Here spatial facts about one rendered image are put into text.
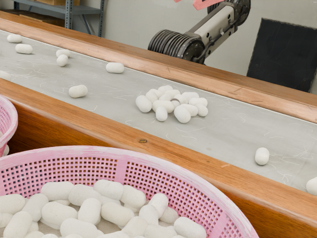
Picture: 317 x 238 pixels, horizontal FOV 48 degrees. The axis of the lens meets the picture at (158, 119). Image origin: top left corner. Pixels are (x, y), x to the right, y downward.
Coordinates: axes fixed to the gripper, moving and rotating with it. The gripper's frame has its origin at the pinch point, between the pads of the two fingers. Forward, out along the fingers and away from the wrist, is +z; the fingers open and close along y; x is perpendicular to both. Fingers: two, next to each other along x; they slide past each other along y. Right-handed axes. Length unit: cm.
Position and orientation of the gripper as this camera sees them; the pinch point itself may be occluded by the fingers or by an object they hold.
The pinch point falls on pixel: (187, 0)
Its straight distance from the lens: 66.6
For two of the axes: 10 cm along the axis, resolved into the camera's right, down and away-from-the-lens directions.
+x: -6.3, -5.7, -5.2
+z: -7.1, 7.1, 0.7
